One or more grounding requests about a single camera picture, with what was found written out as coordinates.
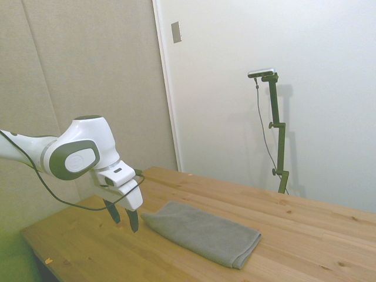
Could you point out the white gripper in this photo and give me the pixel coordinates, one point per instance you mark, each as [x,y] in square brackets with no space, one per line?
[132,196]

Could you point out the grey towel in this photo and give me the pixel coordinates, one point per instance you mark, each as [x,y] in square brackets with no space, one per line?
[202,232]

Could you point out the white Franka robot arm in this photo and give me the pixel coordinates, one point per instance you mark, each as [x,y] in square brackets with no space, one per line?
[85,132]

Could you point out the small orange tape scrap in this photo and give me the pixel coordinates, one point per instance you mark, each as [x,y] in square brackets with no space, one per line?
[48,260]

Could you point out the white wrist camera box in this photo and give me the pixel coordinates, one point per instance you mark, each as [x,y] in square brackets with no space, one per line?
[117,175]

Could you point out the white door frame trim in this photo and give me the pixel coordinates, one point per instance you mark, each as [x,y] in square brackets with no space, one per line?
[167,88]

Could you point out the dark green camera stand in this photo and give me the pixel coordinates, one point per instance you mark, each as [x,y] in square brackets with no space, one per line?
[276,111]

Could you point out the grey wall switch plate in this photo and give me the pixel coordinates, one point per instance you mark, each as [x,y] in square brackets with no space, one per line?
[176,32]

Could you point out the silver exterior camera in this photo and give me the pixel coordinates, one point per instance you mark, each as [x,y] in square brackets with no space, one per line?
[261,72]

